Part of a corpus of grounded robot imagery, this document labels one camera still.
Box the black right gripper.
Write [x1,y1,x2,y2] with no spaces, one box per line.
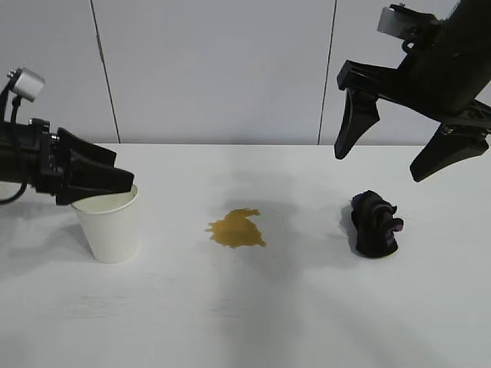
[334,22,491,183]

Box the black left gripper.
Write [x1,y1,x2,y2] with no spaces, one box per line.
[0,118,136,207]

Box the white paper cup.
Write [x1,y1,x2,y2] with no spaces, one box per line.
[71,185,140,265]

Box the black purple cloth rag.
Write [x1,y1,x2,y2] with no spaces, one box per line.
[351,189,404,258]

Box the brown liquid spill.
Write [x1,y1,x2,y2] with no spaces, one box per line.
[204,207,268,249]

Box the black left camera cable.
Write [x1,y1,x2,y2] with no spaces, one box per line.
[0,71,30,204]

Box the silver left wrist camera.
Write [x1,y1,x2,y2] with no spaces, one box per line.
[9,67,46,103]

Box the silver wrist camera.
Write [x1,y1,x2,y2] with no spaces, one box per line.
[9,67,46,103]
[377,5,408,39]

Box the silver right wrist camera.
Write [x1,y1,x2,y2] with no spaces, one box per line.
[377,5,408,39]

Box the black right camera mount bracket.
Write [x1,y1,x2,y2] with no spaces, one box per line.
[390,3,446,51]

